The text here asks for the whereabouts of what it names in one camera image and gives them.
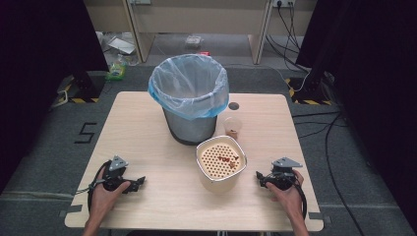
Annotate black stand base striped tape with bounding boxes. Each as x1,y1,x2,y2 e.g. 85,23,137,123
283,70,334,106
56,70,107,104

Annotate black power cables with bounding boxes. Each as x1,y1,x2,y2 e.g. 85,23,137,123
265,2,312,74

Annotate cream container with metal rim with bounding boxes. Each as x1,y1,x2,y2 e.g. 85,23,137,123
195,135,249,195

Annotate black floor cables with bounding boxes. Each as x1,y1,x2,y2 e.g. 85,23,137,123
290,110,367,236

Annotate grey mesh trash bin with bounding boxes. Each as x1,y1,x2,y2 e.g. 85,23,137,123
162,107,218,147

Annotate small clear plastic cup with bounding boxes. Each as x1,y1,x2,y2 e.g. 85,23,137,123
222,116,243,140

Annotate person's left hand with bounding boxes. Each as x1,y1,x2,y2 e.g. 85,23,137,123
89,178,132,218

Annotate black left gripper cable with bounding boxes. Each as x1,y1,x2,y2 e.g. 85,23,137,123
74,159,112,213

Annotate white wall socket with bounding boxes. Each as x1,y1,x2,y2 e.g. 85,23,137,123
271,0,296,9

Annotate clear plastic packet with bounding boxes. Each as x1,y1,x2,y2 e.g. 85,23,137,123
184,34,205,51

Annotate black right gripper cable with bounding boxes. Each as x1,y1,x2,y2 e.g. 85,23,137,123
293,182,309,220

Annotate clear plastic bag with paper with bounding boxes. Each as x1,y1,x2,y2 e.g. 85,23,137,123
95,30,140,67

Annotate black curtain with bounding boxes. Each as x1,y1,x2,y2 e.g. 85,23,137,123
295,0,417,232
0,0,110,195

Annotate thin white cable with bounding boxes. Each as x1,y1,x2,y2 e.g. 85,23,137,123
225,62,312,93

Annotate blue plastic bin liner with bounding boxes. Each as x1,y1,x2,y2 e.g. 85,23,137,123
148,53,230,122

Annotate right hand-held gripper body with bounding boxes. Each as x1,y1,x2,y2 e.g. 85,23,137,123
266,156,304,192

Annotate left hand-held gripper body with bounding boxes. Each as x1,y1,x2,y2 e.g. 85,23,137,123
102,154,140,194

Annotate person's right hand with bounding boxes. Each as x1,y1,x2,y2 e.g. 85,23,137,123
265,168,306,218

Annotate cream perforated strainer insert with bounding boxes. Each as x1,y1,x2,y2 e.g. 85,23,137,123
199,142,246,180

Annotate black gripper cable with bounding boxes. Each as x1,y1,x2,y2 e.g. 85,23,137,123
74,159,112,213
293,182,309,220

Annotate red food scraps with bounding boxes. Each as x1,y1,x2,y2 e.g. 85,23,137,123
217,154,241,169

